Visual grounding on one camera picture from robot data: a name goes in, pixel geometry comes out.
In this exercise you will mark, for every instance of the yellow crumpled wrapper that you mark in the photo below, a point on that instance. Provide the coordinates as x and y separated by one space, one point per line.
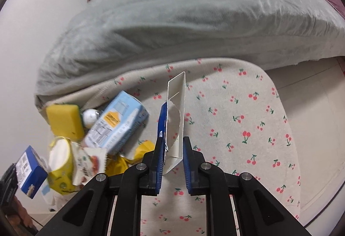
118 164

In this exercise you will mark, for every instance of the dark blue small box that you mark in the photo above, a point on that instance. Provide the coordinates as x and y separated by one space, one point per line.
31 172

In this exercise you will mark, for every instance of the white light bulb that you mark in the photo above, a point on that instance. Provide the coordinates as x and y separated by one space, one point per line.
89 117

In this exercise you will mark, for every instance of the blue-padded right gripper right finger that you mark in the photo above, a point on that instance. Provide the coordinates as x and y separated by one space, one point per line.
192 159

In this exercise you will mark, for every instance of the white and blue carton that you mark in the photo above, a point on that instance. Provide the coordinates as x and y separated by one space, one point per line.
174 122

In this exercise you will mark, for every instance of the cherry-print beige rug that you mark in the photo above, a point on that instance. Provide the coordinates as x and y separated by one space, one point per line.
233 116

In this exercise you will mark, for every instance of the printed snack wrapper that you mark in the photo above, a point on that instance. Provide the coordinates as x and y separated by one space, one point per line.
88 162

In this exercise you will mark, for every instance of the grey-green bed blanket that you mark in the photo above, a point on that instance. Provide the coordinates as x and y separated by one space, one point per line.
111 37

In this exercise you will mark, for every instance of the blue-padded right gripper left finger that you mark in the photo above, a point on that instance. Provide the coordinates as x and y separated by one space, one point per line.
150 183

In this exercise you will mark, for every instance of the light blue milk carton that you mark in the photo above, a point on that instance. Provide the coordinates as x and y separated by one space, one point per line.
116 124

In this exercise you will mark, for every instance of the yellow paper cup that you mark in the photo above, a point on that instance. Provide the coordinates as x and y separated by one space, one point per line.
61 166

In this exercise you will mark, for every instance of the yellow sponge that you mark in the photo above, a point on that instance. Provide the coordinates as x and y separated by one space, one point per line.
65 121

